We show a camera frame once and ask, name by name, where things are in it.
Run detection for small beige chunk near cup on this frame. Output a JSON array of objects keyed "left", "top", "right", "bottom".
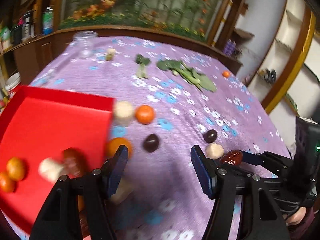
[{"left": 106, "top": 48, "right": 116, "bottom": 57}]

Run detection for red tray box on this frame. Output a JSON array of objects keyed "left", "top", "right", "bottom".
[{"left": 1, "top": 86, "right": 114, "bottom": 233}]

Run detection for large yellow orange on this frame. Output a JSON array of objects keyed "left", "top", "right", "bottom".
[{"left": 6, "top": 157, "right": 26, "bottom": 181}]

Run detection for purple bottles pack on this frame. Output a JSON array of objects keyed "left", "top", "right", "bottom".
[{"left": 223, "top": 39, "right": 236, "bottom": 56}]

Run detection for small bok choy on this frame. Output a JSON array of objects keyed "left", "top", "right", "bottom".
[{"left": 135, "top": 54, "right": 151, "bottom": 79}]

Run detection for white sugarcane chunk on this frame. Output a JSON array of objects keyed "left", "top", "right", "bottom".
[{"left": 38, "top": 158, "right": 66, "bottom": 184}]

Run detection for white red plastic bucket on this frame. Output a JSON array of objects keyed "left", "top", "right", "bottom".
[{"left": 5, "top": 72, "right": 21, "bottom": 94}]

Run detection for purple floral tablecloth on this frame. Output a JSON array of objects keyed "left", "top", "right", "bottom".
[{"left": 19, "top": 35, "right": 292, "bottom": 240}]

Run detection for green label water bottle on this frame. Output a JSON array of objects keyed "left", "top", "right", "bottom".
[{"left": 42, "top": 6, "right": 53, "bottom": 35}]

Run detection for red date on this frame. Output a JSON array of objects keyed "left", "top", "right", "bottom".
[
  {"left": 220, "top": 150, "right": 243, "bottom": 166},
  {"left": 62, "top": 148, "right": 85, "bottom": 178}
]

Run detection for far small orange kumquat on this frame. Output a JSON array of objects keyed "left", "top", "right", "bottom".
[{"left": 222, "top": 71, "right": 230, "bottom": 78}]

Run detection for small orange tangerine in tray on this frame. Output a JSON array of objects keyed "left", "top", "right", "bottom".
[{"left": 0, "top": 172, "right": 16, "bottom": 193}]

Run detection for clear plastic cup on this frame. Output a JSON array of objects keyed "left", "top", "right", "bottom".
[{"left": 73, "top": 30, "right": 98, "bottom": 59}]

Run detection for large bok choy leaves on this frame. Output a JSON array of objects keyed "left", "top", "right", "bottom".
[{"left": 156, "top": 60, "right": 217, "bottom": 93}]

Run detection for black kettle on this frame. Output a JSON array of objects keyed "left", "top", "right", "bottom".
[{"left": 11, "top": 25, "right": 22, "bottom": 46}]

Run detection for green white bag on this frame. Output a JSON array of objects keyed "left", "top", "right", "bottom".
[{"left": 1, "top": 27, "right": 11, "bottom": 50}]

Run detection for round beige rice ball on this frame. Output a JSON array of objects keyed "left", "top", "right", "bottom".
[{"left": 206, "top": 143, "right": 225, "bottom": 160}]

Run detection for wooden cabinet counter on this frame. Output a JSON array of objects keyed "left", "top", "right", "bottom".
[{"left": 1, "top": 25, "right": 242, "bottom": 85}]

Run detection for orange tangerine beside tray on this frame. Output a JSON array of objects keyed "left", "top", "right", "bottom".
[{"left": 135, "top": 105, "right": 155, "bottom": 125}]

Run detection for orange tangerine at tray edge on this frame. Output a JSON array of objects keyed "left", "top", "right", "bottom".
[{"left": 105, "top": 137, "right": 132, "bottom": 159}]

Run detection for steel black thermos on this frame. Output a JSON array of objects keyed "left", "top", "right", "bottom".
[{"left": 22, "top": 10, "right": 34, "bottom": 41}]

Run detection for round beige sugarcane piece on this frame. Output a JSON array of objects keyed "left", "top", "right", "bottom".
[{"left": 113, "top": 101, "right": 135, "bottom": 126}]

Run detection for flower garden mural panel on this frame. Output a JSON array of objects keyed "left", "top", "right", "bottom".
[{"left": 59, "top": 0, "right": 222, "bottom": 41}]

